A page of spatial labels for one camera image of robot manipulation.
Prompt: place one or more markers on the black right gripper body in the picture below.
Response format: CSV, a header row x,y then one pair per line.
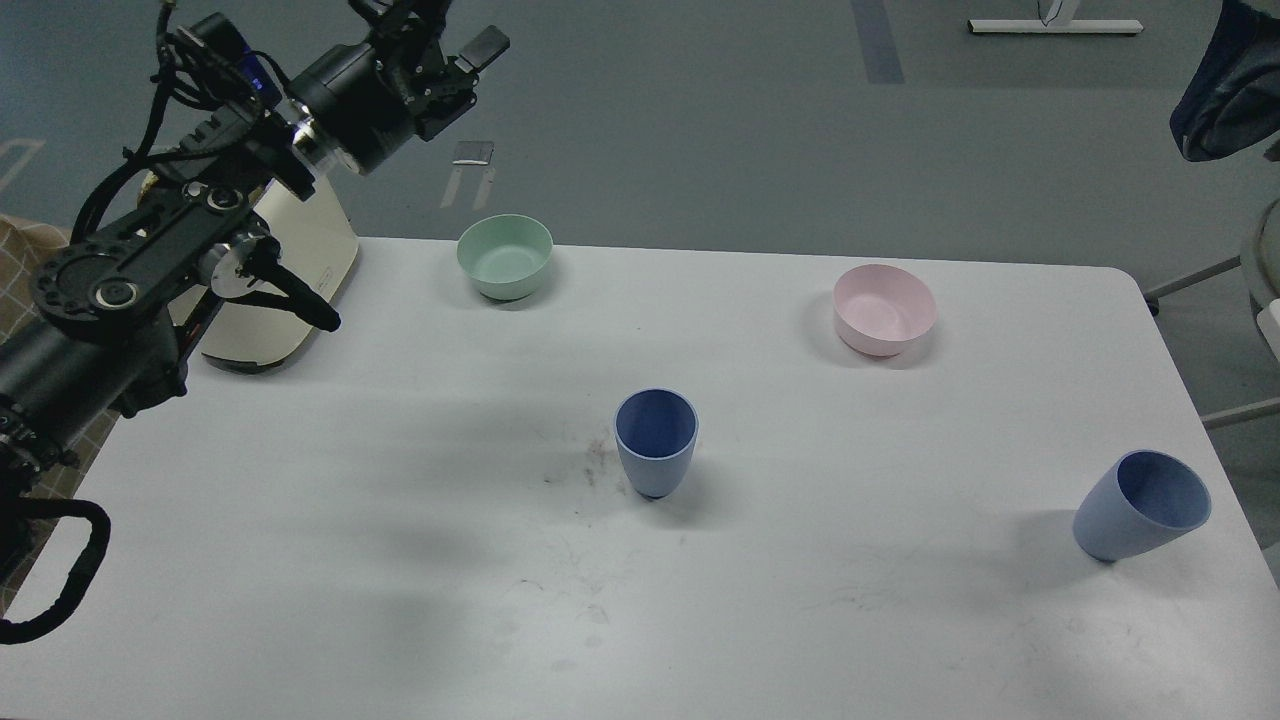
x,y
1232,102

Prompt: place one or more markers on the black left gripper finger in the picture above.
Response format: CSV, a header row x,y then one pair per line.
x,y
482,50

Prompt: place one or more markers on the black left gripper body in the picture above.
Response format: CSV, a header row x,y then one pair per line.
x,y
359,103

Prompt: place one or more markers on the blue cup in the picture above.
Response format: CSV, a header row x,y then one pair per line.
x,y
655,431
1144,501

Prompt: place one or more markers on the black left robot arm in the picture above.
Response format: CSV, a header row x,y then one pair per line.
x,y
172,235

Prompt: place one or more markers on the green bowl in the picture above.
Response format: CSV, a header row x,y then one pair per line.
x,y
506,257

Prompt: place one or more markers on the white stand base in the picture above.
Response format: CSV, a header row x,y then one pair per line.
x,y
1058,19

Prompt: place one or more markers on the beige checkered cloth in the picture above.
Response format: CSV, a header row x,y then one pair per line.
x,y
25,244

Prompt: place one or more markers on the pink bowl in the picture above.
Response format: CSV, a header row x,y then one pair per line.
x,y
881,310

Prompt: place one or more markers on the grey floor bracket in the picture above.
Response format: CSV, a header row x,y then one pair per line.
x,y
472,176

